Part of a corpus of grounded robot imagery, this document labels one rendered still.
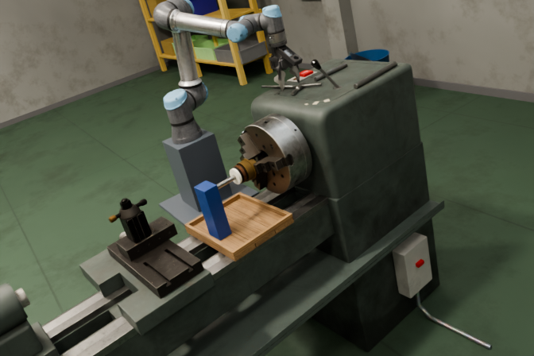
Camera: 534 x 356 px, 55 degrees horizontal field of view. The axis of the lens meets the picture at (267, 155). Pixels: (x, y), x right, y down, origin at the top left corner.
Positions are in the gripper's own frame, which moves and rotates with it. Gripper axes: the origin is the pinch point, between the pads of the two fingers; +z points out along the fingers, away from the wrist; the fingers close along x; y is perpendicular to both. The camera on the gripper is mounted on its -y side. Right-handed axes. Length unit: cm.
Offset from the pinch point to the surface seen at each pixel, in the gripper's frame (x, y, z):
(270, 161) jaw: 36.1, -22.2, 16.1
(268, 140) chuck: 32.1, -19.0, 9.2
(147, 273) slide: 97, -21, 31
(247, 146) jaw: 36.0, -8.3, 12.2
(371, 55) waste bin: -253, 182, 79
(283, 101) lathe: 11.5, -6.6, 2.3
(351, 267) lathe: 19, -36, 74
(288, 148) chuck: 28.9, -26.2, 13.1
